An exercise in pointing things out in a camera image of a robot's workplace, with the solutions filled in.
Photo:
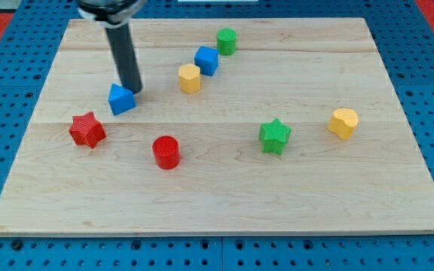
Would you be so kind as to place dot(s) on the green cylinder block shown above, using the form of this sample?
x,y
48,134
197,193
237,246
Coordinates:
x,y
226,41

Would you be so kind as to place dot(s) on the red star block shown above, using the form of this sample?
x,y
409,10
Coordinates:
x,y
86,130

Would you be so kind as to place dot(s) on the light wooden board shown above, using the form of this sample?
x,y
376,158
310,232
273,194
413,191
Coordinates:
x,y
296,70

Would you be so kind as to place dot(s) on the red cylinder block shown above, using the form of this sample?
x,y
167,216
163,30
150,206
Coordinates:
x,y
166,152

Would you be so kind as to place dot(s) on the blue triangle block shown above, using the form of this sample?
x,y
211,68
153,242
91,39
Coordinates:
x,y
120,99

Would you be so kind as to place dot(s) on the green star block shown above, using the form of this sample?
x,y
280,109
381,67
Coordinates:
x,y
274,136

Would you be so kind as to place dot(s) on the yellow heart block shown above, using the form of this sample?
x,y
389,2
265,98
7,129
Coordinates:
x,y
343,123

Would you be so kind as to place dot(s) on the yellow hexagon block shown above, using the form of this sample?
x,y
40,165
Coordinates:
x,y
189,78

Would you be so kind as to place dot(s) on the blue cube block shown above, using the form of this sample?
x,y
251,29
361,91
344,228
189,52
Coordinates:
x,y
207,59

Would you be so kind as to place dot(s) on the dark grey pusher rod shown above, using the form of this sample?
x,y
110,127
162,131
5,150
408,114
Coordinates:
x,y
123,52

